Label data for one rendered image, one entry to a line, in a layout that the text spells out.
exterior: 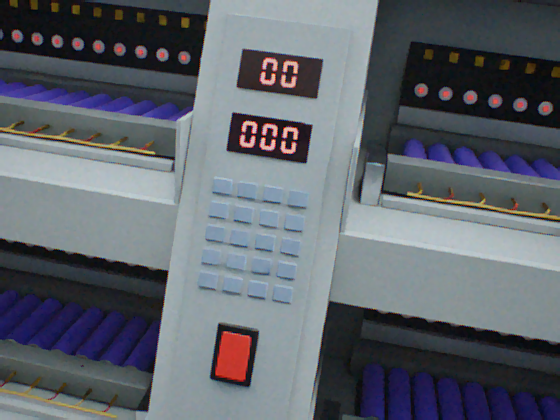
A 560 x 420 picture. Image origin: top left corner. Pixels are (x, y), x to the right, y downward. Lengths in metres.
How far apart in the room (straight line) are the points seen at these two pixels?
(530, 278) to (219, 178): 0.18
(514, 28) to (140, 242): 0.37
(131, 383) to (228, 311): 0.13
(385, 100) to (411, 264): 0.23
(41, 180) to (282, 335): 0.17
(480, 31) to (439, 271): 0.28
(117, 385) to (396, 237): 0.23
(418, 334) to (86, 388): 0.27
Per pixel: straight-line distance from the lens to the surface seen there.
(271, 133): 0.31
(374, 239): 0.31
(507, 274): 0.33
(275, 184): 0.31
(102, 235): 0.35
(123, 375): 0.44
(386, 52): 0.53
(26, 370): 0.47
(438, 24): 0.54
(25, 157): 0.41
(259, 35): 0.32
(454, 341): 0.50
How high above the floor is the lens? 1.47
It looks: 3 degrees down
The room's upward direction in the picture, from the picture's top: 9 degrees clockwise
